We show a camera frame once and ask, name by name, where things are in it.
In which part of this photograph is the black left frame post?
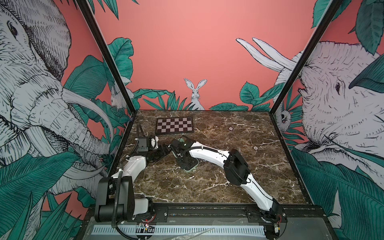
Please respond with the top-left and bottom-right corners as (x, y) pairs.
(76, 0), (137, 115)

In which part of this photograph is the black right frame post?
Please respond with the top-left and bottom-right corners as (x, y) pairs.
(269, 0), (343, 116)

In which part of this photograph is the maroon checkered chess board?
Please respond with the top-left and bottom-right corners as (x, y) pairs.
(155, 117), (194, 135)

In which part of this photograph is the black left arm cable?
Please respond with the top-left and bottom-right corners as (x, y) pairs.
(110, 169), (142, 240)

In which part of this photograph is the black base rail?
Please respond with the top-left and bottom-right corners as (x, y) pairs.
(86, 203), (326, 224)

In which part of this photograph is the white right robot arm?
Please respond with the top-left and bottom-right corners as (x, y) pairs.
(169, 138), (283, 222)

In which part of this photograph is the white slotted cable duct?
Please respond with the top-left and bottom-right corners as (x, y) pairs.
(90, 224), (266, 237)

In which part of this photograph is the black frame post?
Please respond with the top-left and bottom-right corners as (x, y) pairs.
(76, 0), (137, 115)
(269, 0), (343, 116)

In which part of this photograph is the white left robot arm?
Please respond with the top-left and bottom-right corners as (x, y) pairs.
(95, 145), (171, 225)

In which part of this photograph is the green nail clipper case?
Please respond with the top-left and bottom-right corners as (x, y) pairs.
(177, 137), (199, 172)

